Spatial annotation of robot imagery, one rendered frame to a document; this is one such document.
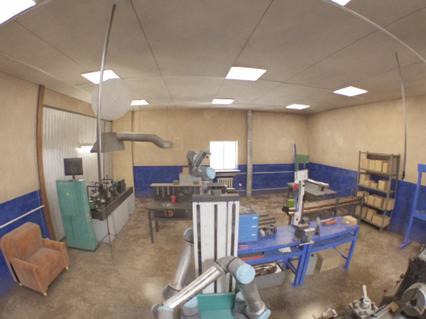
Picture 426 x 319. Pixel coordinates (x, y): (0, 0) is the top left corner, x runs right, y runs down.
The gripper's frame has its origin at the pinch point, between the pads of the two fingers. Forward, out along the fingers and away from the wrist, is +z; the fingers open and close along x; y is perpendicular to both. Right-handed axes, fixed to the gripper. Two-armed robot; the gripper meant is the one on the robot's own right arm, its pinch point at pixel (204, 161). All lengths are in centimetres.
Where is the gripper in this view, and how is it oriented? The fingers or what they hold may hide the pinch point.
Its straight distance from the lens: 132.9
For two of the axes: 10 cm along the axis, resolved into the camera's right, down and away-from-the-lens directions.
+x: -5.1, 8.6, -0.8
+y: 7.8, 5.0, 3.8
